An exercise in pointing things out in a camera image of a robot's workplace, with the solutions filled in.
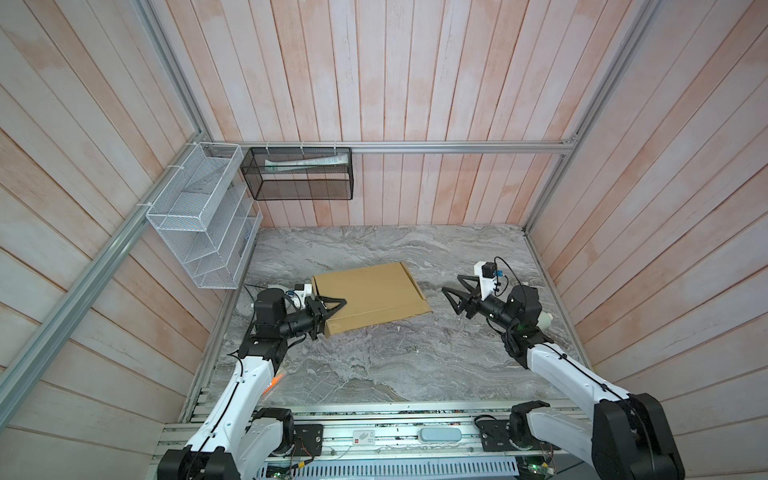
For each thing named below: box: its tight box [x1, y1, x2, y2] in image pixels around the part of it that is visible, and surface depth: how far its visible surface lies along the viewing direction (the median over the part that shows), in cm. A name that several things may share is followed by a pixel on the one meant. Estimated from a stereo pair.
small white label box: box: [352, 430, 376, 445], surface depth 74 cm
